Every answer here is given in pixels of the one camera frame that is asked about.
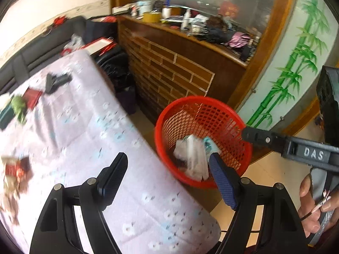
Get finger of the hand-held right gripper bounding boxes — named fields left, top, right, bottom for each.
left=242, top=126, right=290, bottom=156

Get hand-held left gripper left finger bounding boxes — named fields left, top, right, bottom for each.
left=29, top=152, right=129, bottom=254

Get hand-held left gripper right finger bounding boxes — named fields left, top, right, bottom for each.
left=207, top=152, right=309, bottom=254

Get light blue tissue pack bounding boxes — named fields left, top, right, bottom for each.
left=203, top=137, right=221, bottom=155

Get red plastic basket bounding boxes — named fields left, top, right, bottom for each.
left=154, top=96, right=253, bottom=189

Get person's right hand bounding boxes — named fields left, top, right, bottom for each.
left=297, top=174, right=339, bottom=239

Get dark purple bag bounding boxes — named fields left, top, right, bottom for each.
left=115, top=85, right=138, bottom=115

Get bamboo print glass panel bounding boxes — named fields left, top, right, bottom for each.
left=235, top=0, right=339, bottom=136

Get red foil snack wrapper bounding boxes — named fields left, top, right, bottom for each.
left=5, top=157, right=31, bottom=181

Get pink umbrella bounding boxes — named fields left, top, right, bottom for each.
left=227, top=31, right=251, bottom=49

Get black plastic bags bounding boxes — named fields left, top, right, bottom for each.
left=95, top=50, right=136, bottom=93

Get black pistol-shaped tool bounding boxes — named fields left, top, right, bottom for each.
left=46, top=72, right=73, bottom=95

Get flat red packet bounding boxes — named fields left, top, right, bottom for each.
left=22, top=88, right=43, bottom=109

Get green cloth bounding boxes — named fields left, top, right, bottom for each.
left=10, top=95, right=27, bottom=124

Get wooden brick-pattern counter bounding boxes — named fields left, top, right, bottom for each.
left=116, top=14, right=253, bottom=128

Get dark green tissue box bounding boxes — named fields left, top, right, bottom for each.
left=0, top=105, right=17, bottom=131

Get red white flat box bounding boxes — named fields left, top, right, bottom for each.
left=79, top=38, right=113, bottom=57

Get white plastic bag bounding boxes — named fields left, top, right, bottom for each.
left=68, top=34, right=85, bottom=51

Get white glue bottle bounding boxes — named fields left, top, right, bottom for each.
left=181, top=9, right=192, bottom=30

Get dark sofa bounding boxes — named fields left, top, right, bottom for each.
left=0, top=15, right=88, bottom=96

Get yellow tape roll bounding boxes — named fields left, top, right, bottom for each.
left=142, top=11, right=161, bottom=23

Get thin black cable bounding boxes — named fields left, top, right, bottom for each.
left=299, top=210, right=320, bottom=222

